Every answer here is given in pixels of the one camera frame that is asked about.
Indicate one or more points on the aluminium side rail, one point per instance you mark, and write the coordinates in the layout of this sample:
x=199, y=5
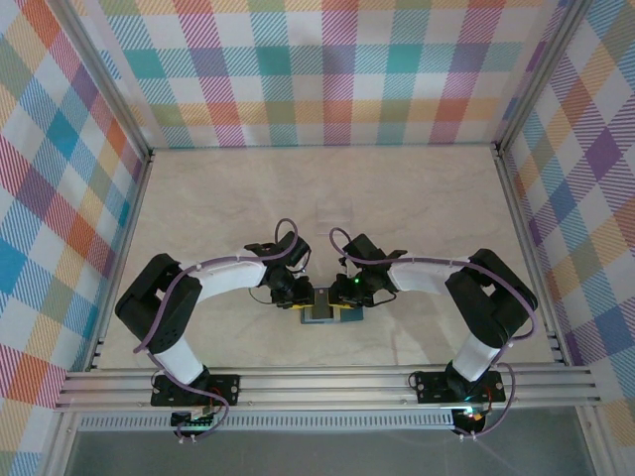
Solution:
x=126, y=248
x=520, y=223

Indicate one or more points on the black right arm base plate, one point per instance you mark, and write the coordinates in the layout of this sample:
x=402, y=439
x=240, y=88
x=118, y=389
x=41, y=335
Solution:
x=431, y=387

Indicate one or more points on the aluminium frame strut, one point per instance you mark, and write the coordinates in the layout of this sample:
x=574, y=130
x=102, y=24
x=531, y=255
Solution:
x=59, y=446
x=595, y=446

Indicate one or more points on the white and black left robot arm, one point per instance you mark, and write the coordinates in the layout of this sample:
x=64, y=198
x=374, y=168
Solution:
x=228, y=278

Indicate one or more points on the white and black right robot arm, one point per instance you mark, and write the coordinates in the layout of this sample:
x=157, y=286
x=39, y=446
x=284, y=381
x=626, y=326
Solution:
x=421, y=278

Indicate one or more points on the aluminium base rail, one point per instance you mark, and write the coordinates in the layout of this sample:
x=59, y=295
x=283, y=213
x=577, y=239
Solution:
x=322, y=392

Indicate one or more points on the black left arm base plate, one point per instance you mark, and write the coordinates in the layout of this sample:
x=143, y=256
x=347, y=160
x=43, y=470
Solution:
x=225, y=389

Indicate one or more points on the aluminium corner post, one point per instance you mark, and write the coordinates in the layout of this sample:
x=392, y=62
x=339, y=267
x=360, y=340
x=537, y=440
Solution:
x=111, y=89
x=541, y=74

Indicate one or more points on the small circuit board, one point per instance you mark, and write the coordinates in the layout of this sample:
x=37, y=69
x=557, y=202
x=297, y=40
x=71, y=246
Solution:
x=193, y=421
x=471, y=415

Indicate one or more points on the blue card holder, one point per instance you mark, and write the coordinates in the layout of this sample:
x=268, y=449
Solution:
x=353, y=316

